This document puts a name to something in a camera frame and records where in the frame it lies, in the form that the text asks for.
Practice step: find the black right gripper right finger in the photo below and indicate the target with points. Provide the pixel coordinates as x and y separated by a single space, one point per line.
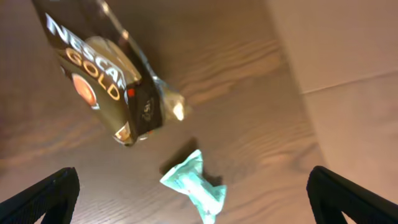
332 197

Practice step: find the small teal tissue packet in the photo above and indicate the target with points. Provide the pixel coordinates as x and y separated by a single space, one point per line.
187 178

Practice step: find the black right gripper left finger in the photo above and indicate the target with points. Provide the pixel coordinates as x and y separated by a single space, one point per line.
52 200

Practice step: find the brown Nescafe Gold coffee bag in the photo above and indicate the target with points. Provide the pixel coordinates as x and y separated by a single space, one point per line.
108 69

